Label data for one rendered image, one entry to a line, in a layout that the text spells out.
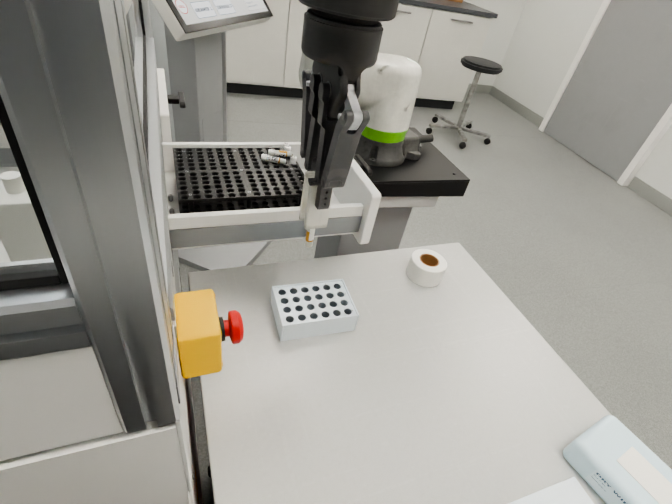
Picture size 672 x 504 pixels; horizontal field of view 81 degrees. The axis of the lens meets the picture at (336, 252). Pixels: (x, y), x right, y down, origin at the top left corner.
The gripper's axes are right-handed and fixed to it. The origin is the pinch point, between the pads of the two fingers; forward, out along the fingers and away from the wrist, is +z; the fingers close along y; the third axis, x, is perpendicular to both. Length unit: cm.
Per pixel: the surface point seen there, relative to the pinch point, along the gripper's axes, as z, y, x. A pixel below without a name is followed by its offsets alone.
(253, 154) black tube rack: 9.6, -31.0, -0.1
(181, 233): 13.0, -13.0, -15.3
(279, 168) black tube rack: 9.6, -25.2, 3.4
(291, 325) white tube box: 20.1, 2.9, -2.2
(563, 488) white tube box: 18.6, 34.7, 20.2
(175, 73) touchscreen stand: 23, -119, -7
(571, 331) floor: 99, -21, 150
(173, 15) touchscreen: 0, -95, -7
